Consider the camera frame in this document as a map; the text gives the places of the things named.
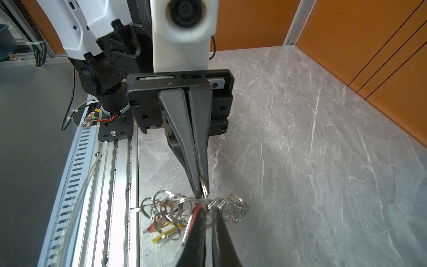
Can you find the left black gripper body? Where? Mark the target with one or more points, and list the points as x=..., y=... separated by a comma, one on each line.
x=143, y=90

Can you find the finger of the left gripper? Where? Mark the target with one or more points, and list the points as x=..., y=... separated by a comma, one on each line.
x=200, y=110
x=180, y=139

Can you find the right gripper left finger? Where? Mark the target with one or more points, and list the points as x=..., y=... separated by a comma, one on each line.
x=194, y=252

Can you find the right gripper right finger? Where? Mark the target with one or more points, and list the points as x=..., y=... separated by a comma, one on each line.
x=223, y=251

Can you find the key with red tag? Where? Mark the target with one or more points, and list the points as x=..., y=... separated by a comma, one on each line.
x=180, y=213

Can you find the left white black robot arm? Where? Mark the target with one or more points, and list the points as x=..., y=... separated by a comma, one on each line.
x=151, y=58

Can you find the left green circuit board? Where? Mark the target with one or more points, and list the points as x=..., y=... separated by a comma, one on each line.
x=95, y=117

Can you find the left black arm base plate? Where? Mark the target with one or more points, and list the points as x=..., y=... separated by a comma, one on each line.
x=118, y=129

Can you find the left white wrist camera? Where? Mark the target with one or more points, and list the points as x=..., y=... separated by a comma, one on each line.
x=181, y=34

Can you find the aluminium front rail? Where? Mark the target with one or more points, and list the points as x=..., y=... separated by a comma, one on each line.
x=100, y=237

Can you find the white slotted cable duct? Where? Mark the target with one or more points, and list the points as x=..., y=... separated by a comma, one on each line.
x=74, y=174

